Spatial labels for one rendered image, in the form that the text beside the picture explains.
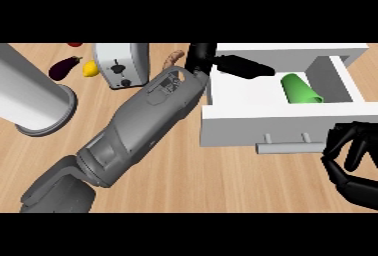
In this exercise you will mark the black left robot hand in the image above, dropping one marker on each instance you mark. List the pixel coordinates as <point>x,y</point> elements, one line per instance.
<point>231,65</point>

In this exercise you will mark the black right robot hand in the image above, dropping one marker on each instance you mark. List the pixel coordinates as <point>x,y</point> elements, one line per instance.
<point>352,166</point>

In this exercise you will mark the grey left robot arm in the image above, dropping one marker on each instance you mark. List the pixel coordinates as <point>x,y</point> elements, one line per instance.
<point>142,120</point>

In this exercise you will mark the white drawer box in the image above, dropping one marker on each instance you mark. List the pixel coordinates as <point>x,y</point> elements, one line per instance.
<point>290,76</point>

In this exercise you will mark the green cup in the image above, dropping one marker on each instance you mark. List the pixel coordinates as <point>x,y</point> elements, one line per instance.
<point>300,89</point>

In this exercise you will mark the white drawer front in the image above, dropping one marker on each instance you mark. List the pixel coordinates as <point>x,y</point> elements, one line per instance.
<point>275,125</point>

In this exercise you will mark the brown ginger root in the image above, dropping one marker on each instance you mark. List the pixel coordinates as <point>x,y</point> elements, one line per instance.
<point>173,58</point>

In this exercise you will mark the silver toaster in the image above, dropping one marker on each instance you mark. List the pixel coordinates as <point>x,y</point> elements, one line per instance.
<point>123,65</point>

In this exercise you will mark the yellow lemon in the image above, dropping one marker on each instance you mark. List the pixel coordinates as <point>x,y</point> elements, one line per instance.
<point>91,68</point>

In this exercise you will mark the red round fruit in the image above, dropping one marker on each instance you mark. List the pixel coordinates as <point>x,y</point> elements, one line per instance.
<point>74,44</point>

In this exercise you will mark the purple eggplant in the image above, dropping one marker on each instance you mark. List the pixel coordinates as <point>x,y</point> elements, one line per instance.
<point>64,67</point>

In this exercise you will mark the white paper towel roll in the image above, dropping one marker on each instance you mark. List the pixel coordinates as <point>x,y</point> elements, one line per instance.
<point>30,96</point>

